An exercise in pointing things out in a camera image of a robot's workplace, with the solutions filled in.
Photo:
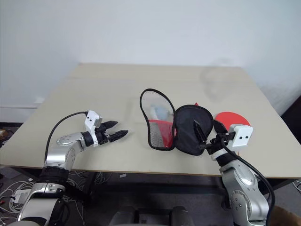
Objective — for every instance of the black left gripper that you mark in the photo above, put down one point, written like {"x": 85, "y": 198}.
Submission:
{"x": 103, "y": 136}

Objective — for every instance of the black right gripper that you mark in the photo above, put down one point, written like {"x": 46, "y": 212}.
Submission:
{"x": 215, "y": 144}

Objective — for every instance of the black mesh zip pouch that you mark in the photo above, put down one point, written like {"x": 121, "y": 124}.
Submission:
{"x": 188, "y": 131}

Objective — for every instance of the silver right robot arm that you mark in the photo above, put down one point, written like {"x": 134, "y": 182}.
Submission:
{"x": 242, "y": 188}

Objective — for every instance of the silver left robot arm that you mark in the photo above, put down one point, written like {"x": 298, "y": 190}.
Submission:
{"x": 58, "y": 155}

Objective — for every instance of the red round paddle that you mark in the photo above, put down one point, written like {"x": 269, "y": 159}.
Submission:
{"x": 231, "y": 117}

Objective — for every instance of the white tape piece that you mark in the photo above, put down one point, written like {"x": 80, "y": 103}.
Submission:
{"x": 123, "y": 176}

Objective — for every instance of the grey rounded shape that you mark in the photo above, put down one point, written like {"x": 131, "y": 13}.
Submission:
{"x": 182, "y": 216}
{"x": 123, "y": 216}

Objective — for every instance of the cluttered cardboard box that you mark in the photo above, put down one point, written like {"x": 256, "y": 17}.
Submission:
{"x": 5, "y": 136}

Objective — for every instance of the brown cardboard box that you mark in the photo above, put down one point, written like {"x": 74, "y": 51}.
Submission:
{"x": 285, "y": 216}

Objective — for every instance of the white power adapter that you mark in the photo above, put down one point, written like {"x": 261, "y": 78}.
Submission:
{"x": 21, "y": 196}

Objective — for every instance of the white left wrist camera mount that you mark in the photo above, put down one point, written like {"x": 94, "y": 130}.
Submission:
{"x": 91, "y": 118}

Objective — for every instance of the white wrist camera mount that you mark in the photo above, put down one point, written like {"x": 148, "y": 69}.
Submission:
{"x": 91, "y": 118}
{"x": 242, "y": 136}

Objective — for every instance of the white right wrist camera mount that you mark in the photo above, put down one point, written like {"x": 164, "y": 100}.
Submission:
{"x": 242, "y": 136}

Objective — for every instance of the black metal table frame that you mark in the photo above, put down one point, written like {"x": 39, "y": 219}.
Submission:
{"x": 152, "y": 181}

